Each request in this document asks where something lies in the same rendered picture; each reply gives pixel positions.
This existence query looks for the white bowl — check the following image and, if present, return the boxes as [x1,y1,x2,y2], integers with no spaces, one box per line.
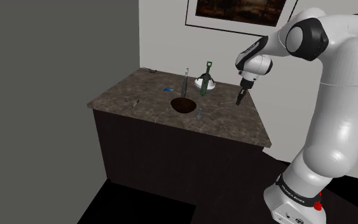
[194,78,216,91]

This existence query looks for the dark brown bowl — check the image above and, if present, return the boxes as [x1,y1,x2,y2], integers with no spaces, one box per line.
[170,97,197,115]

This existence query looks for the framed dark landscape picture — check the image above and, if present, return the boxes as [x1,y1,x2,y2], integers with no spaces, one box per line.
[184,0,299,38]

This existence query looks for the dark cabinet with marble top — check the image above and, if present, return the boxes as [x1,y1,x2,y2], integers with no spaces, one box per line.
[86,67,272,207]

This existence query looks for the grey long-handled ladle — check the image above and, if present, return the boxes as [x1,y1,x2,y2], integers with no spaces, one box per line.
[181,67,189,99]

